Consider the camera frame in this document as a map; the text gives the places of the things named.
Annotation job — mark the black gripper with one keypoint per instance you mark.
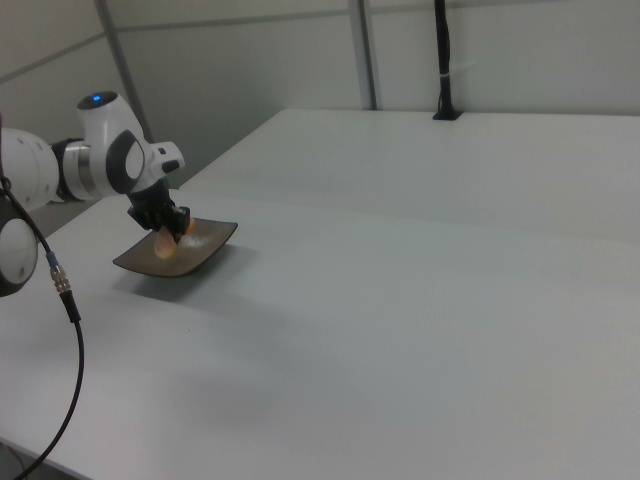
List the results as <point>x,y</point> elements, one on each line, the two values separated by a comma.
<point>150,205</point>

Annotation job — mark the sugared orange bread roll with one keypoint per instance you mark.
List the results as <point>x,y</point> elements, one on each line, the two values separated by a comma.
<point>165,247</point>

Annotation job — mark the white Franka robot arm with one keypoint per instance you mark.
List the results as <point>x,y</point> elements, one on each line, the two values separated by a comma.
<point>105,150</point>

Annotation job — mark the square brown ceramic plate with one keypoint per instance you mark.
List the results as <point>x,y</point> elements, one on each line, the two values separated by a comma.
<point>200,245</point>

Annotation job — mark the grey partition frame post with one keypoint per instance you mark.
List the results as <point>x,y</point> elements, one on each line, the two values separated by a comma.
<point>122,65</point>
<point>363,50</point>

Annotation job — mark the black camera stand pole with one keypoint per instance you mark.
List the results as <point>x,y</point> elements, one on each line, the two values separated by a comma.
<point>445,60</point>

